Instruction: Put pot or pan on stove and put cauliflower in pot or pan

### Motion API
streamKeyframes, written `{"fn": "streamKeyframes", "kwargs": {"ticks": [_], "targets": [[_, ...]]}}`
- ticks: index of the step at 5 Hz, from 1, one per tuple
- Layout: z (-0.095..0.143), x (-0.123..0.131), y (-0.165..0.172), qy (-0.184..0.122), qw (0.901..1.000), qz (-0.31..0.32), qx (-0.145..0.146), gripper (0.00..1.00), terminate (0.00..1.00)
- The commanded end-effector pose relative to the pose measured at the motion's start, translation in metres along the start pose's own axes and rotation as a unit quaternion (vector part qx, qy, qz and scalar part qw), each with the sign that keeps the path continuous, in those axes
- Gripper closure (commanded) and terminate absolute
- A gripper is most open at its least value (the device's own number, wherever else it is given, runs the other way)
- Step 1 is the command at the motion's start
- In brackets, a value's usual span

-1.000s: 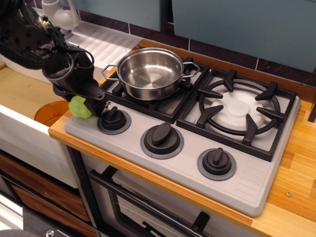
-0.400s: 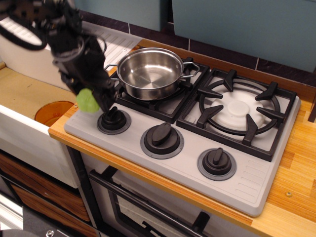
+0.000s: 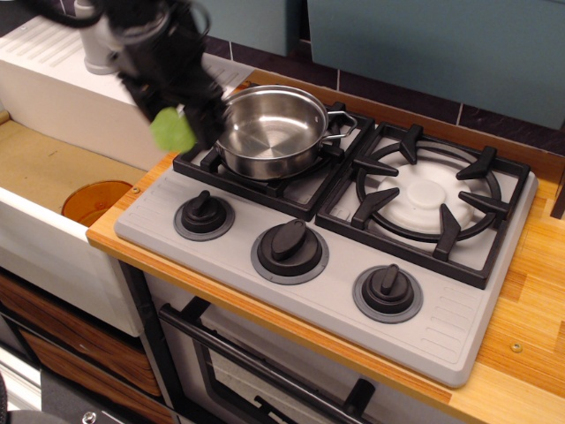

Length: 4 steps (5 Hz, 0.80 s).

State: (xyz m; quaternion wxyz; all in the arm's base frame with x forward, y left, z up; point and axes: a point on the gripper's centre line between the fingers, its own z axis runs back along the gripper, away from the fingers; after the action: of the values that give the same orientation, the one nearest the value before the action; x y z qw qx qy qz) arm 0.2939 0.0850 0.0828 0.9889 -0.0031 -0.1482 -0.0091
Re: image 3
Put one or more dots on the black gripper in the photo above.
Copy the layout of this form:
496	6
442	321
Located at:
165	69

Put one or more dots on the green toy cauliflower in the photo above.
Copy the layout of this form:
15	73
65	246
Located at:
171	131

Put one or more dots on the stainless steel pot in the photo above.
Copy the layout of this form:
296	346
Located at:
277	131

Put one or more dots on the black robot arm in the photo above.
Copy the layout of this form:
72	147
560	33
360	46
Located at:
130	18

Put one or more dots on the black left stove knob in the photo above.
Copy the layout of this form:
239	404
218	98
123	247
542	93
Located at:
204	217

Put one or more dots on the black stove knob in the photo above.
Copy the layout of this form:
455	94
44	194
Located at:
290	253
387	294
204	217

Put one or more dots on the black middle stove knob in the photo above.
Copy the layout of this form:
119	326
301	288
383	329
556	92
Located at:
290	253

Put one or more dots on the grey toy stove top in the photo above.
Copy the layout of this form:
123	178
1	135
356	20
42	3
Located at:
441	341

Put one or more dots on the black right stove knob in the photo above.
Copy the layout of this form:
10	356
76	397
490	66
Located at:
387	294

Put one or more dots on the grey toy faucet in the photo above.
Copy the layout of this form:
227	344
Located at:
100	48

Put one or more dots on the white toy sink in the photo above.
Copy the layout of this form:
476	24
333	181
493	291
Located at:
63	128

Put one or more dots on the orange sink drain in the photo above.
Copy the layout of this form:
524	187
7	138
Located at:
90	202

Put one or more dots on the black left burner grate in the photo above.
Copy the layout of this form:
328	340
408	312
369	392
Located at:
299	196

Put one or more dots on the black burner grate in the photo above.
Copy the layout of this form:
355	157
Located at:
299	196
454	210

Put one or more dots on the wooden drawer fronts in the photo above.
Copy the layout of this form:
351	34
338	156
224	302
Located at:
84	350

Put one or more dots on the black right burner grate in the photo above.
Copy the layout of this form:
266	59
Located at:
454	210

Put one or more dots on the black oven door handle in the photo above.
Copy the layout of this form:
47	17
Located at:
188	322

